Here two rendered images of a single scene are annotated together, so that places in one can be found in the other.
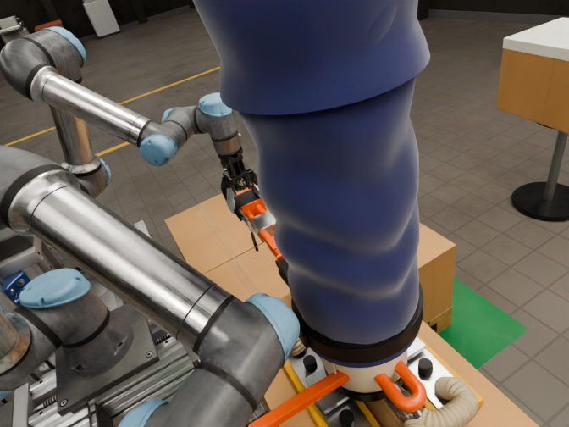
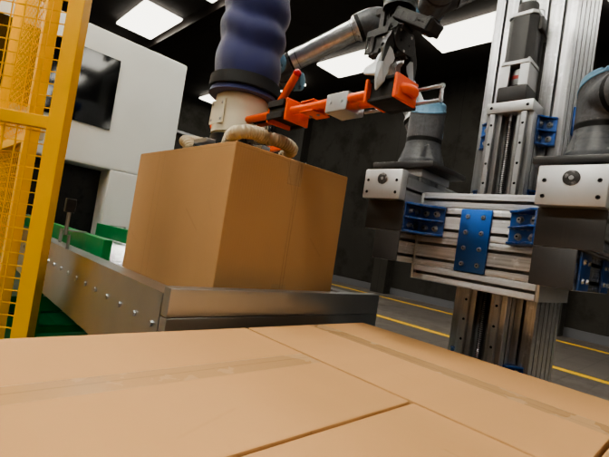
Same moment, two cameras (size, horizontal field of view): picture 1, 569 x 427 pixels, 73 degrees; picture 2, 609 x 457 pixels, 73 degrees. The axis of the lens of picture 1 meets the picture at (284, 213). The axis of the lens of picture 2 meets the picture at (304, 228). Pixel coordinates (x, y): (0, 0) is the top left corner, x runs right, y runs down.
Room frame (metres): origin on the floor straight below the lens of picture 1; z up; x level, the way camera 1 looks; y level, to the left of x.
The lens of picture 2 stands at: (1.76, -0.36, 0.74)
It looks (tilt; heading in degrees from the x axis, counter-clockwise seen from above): 2 degrees up; 157
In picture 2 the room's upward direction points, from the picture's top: 9 degrees clockwise
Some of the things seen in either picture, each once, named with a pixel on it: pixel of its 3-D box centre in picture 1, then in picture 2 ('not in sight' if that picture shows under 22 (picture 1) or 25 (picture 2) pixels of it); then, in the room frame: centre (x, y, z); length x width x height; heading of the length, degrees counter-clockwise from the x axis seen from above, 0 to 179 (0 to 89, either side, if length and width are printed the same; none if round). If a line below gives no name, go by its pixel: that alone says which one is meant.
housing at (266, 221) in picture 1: (265, 226); (344, 106); (0.89, 0.06, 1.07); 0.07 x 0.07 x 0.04; 18
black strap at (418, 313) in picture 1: (354, 300); (246, 90); (0.45, -0.08, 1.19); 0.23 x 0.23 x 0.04
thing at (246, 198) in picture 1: (249, 203); (390, 93); (1.02, 0.10, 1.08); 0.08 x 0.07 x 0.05; 18
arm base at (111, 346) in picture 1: (92, 335); (421, 154); (0.63, 0.50, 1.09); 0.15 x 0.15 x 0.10
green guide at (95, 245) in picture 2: not in sight; (42, 229); (-0.55, -0.73, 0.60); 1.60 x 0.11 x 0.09; 20
